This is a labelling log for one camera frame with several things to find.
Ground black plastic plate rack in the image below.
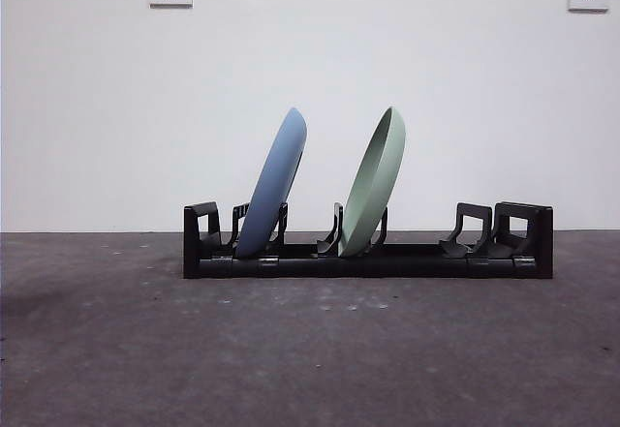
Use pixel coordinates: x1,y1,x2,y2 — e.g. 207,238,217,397
182,200,554,281

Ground blue round plate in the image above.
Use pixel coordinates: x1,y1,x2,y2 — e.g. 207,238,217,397
233,106,309,259

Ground pale green round plate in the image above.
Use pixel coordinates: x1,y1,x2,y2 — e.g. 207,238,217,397
337,106,407,259

